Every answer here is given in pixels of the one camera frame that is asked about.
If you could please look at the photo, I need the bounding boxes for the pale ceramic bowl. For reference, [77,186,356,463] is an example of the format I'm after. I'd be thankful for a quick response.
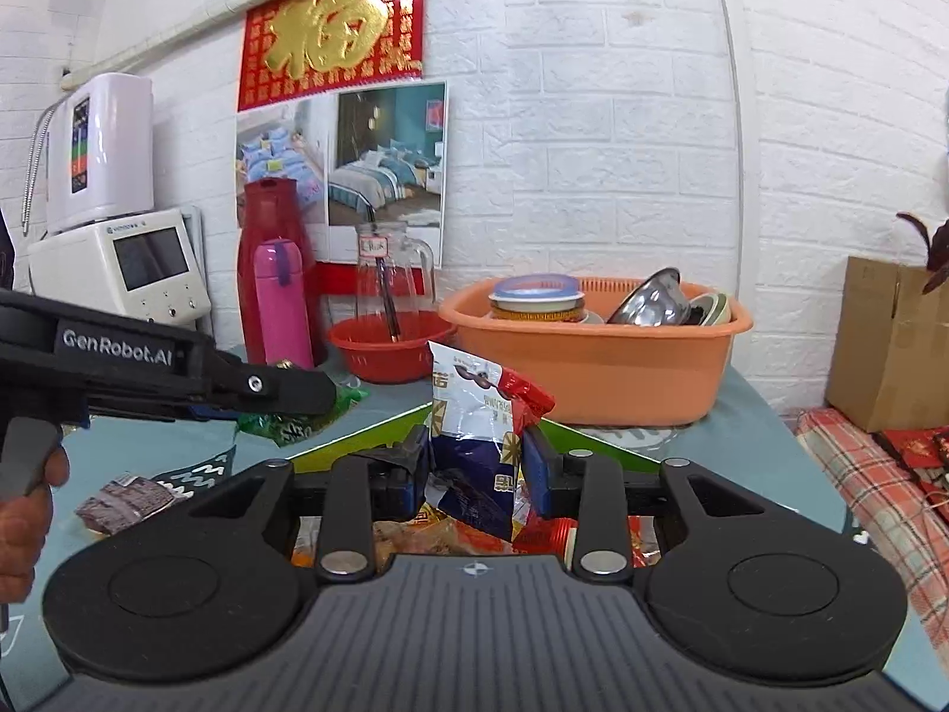
[686,293,735,329]

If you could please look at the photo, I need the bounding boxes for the red and gold wall poster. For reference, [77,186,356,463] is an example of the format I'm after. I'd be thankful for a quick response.
[237,0,427,114]

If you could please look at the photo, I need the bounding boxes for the blue plastic lid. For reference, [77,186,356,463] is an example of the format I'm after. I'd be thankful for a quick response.
[488,274,579,301]

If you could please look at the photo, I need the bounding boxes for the green snack packet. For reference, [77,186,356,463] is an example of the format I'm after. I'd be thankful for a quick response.
[235,378,372,447]

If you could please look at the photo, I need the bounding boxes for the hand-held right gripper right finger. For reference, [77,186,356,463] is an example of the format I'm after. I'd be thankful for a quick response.
[519,421,776,586]

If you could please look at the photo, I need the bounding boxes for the metal flexible hose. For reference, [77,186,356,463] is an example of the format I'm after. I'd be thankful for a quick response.
[21,100,60,234]

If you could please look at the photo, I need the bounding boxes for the large brown cardboard box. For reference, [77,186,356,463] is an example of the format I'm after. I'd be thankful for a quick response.
[825,256,949,435]

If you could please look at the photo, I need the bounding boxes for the red snack packet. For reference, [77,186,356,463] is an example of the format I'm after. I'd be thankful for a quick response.
[515,515,587,572]

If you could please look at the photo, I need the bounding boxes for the red thermos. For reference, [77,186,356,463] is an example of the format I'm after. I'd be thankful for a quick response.
[237,178,327,368]

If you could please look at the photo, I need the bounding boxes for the white appliance with screen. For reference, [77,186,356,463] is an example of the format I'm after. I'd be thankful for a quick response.
[28,208,212,328]

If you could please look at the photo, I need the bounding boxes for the white water purifier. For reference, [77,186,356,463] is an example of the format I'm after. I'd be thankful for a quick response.
[46,72,157,234]

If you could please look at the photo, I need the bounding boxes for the white and blue snack packet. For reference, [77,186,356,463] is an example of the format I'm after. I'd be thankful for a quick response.
[422,339,557,542]

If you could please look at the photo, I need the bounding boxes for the steel bowl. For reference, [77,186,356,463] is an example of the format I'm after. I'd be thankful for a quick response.
[608,267,694,328]

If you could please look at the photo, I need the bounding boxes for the person's left hand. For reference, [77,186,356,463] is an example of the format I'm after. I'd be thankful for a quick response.
[0,449,71,605]

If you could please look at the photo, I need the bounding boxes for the dark stirring stick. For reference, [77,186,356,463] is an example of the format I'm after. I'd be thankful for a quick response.
[374,256,405,342]

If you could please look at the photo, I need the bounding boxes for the green cardboard box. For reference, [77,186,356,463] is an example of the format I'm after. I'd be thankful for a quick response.
[285,402,668,580]

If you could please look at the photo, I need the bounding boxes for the glass pitcher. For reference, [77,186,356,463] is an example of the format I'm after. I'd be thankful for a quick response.
[354,222,437,342]

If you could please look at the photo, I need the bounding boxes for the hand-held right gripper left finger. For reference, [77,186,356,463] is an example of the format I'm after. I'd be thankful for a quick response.
[178,422,435,586]

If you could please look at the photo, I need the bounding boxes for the gold patterned bowl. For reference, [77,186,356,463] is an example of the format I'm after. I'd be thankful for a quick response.
[489,295,587,323]

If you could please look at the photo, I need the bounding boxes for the red envelopes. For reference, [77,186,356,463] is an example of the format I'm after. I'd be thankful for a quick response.
[875,426,949,472]

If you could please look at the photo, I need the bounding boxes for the purple leaf plant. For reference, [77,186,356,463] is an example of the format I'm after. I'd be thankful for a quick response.
[896,211,949,296]

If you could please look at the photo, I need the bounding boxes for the orange plastic basin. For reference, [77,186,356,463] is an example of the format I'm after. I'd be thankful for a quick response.
[439,276,754,427]

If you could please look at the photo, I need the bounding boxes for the small brown snack packet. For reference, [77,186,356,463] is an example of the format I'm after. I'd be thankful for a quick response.
[78,473,175,535]

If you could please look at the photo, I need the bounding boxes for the red plaid cloth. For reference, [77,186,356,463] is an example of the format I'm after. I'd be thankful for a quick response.
[797,408,949,665]

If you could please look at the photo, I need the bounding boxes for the white wall pipe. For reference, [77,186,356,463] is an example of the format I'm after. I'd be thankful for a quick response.
[59,0,253,86]

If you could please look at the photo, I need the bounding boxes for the bedding wall poster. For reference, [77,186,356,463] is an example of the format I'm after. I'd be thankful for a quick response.
[235,81,448,268]

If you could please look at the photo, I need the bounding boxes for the pink thermos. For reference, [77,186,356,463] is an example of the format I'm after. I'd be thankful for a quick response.
[253,237,316,370]

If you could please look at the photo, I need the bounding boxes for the red plastic basket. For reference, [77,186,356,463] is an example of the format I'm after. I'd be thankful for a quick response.
[328,311,457,384]

